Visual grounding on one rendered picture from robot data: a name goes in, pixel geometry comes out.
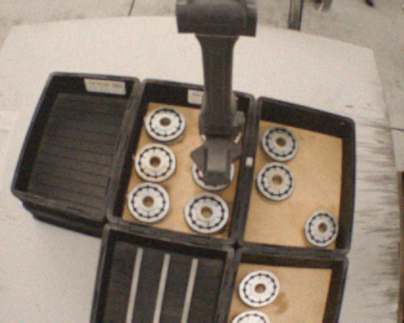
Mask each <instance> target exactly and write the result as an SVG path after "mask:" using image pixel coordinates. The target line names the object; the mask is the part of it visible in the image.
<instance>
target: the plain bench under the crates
mask: <svg viewBox="0 0 404 323"><path fill-rule="evenodd" d="M257 25H258V26H257V31H256V34H257V36H256V37H243V36H240V38H239V39H238V42H237V43H236V46H235V48H234V55H233V56H234V67H233V80H234V82H233V90H239V91H245V92H247V93H250V94H252V95H254V97H255V99H256V100H257V98H258V97H260V96H268V97H270V98H273V99H279V100H285V101H289V102H290V103H295V104H300V105H305V106H306V107H310V108H316V109H321V110H322V111H326V112H334V113H337V114H339V115H343V116H348V117H351V118H353V119H354V122H355V130H356V193H355V210H354V222H353V233H352V241H351V250H350V252H349V253H347V254H346V256H347V257H348V258H349V264H348V271H347V278H346V284H345V290H344V295H343V301H342V307H341V316H340V321H339V323H397V316H398V305H399V304H398V302H399V300H398V299H399V286H400V284H399V283H400V281H399V280H400V277H399V276H400V248H401V247H400V239H401V238H400V210H399V208H400V206H399V197H398V195H399V191H398V182H397V172H396V162H395V153H394V148H393V139H392V131H391V123H390V118H389V113H388V108H387V103H386V98H385V92H384V88H383V84H382V81H381V78H380V74H379V69H378V65H377V62H376V60H375V56H374V51H373V50H371V48H366V47H364V46H359V45H357V44H352V43H349V42H345V41H341V40H337V39H332V38H329V37H323V36H316V35H314V34H307V33H305V32H298V31H295V30H289V29H285V28H279V27H273V26H269V25H260V24H257ZM176 28H177V23H176V18H175V16H148V15H147V16H121V17H120V16H116V17H97V18H87V19H84V18H82V19H72V20H69V19H68V20H63V21H61V20H59V21H54V22H53V21H50V22H41V23H34V24H32V23H31V24H23V25H15V26H11V29H10V31H9V33H8V34H7V37H6V38H5V40H4V43H3V45H2V47H1V49H0V111H5V112H7V111H9V112H19V116H18V118H17V120H16V124H15V126H14V128H13V135H12V139H11V144H10V147H9V153H8V158H7V161H6V167H5V173H4V178H3V183H2V188H1V192H0V323H89V319H90V311H91V304H92V295H93V291H94V289H93V288H94V283H95V277H96V272H97V270H96V269H97V263H98V261H99V259H98V257H99V255H100V254H99V252H100V245H101V242H102V240H101V239H100V238H96V237H91V236H87V235H82V234H78V233H75V232H73V231H69V230H65V229H63V228H61V227H57V226H52V225H50V224H48V223H44V222H40V221H36V220H35V219H34V218H33V216H32V215H31V214H30V212H29V211H26V210H25V209H24V207H22V203H21V201H19V199H17V198H15V197H14V196H13V194H12V193H11V189H10V186H11V185H12V184H11V182H12V180H13V173H14V170H15V168H16V164H17V159H18V157H19V152H20V151H21V146H22V145H23V140H24V138H25V136H26V132H27V130H28V128H29V124H30V122H31V119H32V116H33V113H34V110H35V108H36V106H37V103H38V99H39V97H40V95H41V93H42V91H43V88H44V85H45V82H46V81H47V78H48V76H49V75H50V74H51V73H52V72H54V71H58V72H60V71H61V72H65V71H66V72H75V73H76V72H80V73H83V72H85V73H93V74H96V73H98V74H108V75H112V74H113V75H118V76H120V75H123V76H128V77H130V76H134V77H138V78H139V79H140V81H142V80H143V79H145V78H151V79H156V78H157V79H163V80H168V81H173V82H174V81H180V82H186V83H192V84H198V85H203V69H202V56H201V48H200V45H199V42H198V41H197V39H196V38H194V35H193V34H177V29H176ZM203 86H204V85H203Z"/></svg>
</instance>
